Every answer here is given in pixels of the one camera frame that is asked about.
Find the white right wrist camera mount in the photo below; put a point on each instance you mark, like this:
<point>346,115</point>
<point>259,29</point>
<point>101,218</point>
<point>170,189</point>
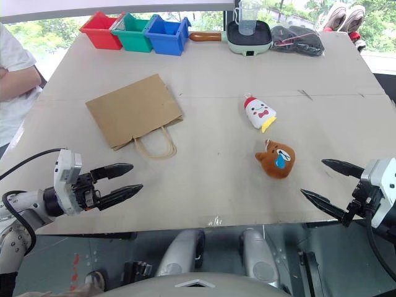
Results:
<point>381,185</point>

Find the silver robot leg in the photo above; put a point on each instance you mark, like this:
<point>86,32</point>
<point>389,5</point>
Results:
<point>258,256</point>
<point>182,252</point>

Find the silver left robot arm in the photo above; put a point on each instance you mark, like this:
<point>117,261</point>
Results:
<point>21,216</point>

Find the blue plastic bin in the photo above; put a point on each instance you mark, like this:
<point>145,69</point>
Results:
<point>167,35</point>

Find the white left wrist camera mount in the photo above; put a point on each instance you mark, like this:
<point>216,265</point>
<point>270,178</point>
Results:
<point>66,183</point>

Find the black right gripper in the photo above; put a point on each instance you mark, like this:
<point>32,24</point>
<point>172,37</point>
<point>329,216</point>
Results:
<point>362,198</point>

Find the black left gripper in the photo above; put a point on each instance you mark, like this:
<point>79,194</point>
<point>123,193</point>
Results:
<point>83,192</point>

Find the pair of shoes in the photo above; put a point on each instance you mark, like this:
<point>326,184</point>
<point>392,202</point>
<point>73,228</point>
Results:
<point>354,18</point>

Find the silver robot right leg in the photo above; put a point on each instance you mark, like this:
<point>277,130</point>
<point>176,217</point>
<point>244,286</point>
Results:
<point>258,256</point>

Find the brown crying plush toy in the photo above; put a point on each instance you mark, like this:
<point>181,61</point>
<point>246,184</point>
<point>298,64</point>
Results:
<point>277,160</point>

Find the black packaged item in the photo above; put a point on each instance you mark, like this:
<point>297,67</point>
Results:
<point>297,40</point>

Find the silver robot torso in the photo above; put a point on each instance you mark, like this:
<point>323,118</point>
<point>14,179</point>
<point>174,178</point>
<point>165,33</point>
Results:
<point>198,286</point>

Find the person in white shirt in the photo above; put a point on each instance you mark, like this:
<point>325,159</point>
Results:
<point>14,83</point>

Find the brown paper bag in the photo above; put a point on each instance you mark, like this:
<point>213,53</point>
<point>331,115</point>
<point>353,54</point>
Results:
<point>139,116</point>

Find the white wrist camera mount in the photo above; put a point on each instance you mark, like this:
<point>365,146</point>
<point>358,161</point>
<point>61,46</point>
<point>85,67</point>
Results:
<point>381,185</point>
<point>66,183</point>

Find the red plastic bin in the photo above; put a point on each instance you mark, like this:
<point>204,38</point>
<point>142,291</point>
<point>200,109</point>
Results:
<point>102,31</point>

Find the silver robot left leg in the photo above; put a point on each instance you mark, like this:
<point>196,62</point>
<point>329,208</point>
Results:
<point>182,252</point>

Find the white chick plush toy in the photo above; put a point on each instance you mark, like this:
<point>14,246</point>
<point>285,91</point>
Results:
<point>259,113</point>

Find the green electric frying pan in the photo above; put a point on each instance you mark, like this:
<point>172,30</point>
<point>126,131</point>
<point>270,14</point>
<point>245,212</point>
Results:
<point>241,38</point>

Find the clear measuring cup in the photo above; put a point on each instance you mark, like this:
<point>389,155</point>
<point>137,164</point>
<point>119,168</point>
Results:
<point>246,18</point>

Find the green plastic bin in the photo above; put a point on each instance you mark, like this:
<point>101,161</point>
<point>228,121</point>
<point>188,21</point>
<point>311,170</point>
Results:
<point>133,34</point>

